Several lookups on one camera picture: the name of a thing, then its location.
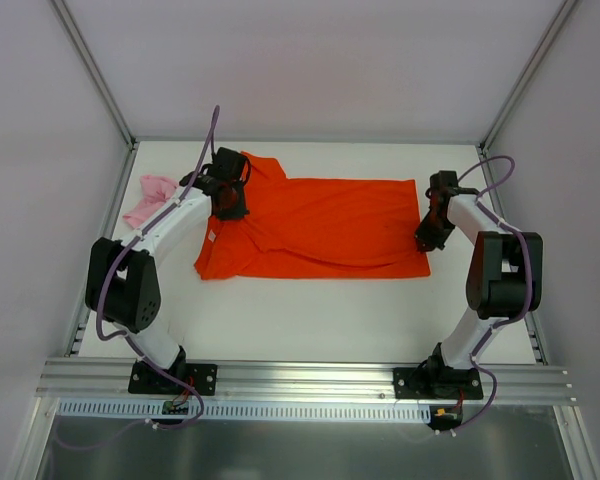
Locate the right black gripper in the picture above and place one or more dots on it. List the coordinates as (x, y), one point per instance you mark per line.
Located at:
(431, 236)

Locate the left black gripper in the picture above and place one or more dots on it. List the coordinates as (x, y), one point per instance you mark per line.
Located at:
(232, 209)

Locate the orange t shirt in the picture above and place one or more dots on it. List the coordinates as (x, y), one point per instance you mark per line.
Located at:
(316, 228)

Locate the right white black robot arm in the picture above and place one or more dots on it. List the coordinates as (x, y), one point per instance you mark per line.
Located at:
(504, 283)

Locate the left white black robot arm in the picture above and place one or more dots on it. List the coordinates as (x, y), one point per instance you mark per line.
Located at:
(123, 287)

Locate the pink t shirt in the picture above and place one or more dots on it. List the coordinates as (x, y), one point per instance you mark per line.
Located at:
(156, 191)

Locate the left aluminium frame post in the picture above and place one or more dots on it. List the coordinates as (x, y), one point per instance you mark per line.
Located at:
(68, 22)

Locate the aluminium frame post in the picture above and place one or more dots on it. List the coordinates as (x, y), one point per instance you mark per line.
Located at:
(68, 22)
(541, 51)

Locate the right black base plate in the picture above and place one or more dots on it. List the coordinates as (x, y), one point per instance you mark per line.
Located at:
(448, 384)

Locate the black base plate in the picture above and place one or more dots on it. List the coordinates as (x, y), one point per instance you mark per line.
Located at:
(448, 384)
(145, 380)

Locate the right aluminium frame post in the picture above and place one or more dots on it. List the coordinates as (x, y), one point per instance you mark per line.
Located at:
(541, 51)

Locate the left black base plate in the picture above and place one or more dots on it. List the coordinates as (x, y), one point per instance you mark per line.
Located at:
(145, 380)

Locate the aluminium mounting rail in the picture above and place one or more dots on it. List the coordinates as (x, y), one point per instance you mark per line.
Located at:
(305, 381)

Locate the white slotted cable duct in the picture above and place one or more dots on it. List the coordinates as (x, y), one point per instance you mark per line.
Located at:
(225, 410)

